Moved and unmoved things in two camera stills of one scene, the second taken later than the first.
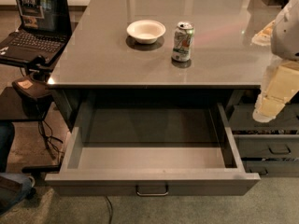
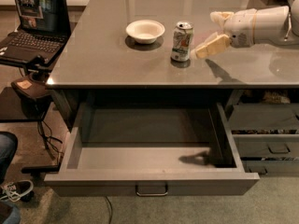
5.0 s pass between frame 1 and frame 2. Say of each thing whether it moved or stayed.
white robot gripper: moved
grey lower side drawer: stayed
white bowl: stayed
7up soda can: stayed
